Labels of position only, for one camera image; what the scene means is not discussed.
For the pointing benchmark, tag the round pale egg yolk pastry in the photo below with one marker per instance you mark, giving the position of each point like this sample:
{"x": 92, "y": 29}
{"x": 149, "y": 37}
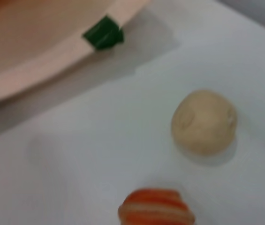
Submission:
{"x": 203, "y": 122}

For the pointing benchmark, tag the orange striped long bread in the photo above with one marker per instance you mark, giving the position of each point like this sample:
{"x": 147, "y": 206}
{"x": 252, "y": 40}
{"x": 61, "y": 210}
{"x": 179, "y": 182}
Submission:
{"x": 155, "y": 208}

